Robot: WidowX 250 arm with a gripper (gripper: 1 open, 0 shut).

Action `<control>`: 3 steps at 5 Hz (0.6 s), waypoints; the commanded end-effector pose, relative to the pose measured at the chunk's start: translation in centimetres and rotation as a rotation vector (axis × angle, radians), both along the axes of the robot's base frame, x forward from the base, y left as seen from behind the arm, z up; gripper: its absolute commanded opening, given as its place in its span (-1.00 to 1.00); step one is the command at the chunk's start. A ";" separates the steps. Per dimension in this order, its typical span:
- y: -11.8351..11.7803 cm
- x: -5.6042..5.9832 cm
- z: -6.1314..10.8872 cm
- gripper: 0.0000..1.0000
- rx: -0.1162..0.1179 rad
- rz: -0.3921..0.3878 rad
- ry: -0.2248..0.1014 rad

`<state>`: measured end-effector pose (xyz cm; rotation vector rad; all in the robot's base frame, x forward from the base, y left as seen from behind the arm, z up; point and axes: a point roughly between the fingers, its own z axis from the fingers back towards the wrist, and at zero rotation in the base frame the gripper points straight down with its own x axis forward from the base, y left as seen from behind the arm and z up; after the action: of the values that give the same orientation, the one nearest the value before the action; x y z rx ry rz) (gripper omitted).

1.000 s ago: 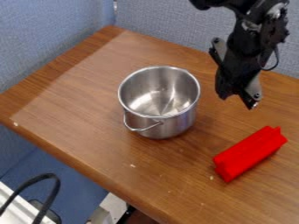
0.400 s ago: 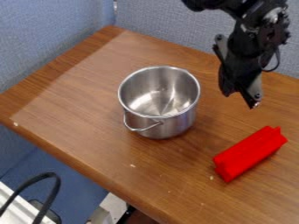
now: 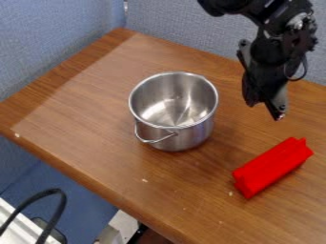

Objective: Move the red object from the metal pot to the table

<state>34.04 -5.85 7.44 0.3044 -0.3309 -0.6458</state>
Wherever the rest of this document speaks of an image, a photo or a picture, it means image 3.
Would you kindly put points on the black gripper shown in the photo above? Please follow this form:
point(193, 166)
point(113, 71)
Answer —
point(263, 83)

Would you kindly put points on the metal pot with handle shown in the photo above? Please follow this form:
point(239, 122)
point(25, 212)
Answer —
point(172, 105)

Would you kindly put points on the red block object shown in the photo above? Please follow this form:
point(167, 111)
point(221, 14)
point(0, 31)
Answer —
point(268, 167)

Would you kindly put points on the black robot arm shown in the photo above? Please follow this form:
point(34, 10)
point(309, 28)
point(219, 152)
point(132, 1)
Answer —
point(276, 54)

